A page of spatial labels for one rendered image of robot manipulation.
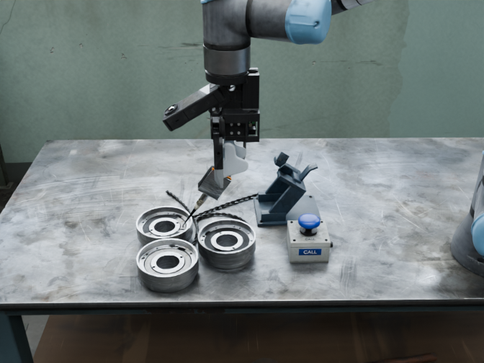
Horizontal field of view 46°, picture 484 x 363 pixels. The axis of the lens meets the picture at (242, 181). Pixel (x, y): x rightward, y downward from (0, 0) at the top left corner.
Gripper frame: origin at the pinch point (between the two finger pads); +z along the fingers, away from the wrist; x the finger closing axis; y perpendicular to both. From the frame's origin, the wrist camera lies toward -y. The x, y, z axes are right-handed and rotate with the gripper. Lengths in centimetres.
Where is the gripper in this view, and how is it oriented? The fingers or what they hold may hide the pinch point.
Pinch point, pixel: (217, 177)
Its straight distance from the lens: 102.3
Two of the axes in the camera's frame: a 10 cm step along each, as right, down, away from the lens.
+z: 0.0, 8.6, 5.1
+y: 10.0, -0.3, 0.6
